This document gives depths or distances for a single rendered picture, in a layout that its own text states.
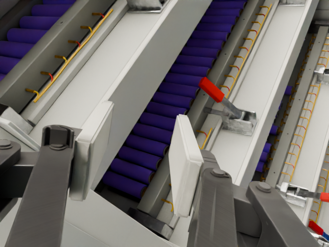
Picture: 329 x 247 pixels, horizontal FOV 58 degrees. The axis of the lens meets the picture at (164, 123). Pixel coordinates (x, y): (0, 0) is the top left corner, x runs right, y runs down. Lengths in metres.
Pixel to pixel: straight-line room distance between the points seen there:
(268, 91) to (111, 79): 0.25
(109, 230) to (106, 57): 0.14
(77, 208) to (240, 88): 0.30
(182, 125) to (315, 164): 0.43
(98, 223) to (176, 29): 0.19
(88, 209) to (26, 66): 0.13
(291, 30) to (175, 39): 0.26
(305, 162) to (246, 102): 0.20
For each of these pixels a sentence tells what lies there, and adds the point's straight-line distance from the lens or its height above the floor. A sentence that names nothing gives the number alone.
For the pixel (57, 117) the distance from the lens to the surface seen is 0.25.
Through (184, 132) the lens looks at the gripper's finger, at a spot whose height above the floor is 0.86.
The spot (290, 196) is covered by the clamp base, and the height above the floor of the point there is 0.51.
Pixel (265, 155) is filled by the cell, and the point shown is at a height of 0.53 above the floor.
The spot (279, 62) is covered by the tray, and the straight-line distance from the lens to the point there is 0.47.
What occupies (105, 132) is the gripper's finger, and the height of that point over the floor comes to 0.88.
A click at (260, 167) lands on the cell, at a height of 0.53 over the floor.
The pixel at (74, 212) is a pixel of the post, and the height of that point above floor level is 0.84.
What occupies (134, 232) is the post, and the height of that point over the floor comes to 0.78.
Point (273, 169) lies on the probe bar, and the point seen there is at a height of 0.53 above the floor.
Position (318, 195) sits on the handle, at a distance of 0.52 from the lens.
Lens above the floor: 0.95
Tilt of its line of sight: 31 degrees down
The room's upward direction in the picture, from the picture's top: 44 degrees counter-clockwise
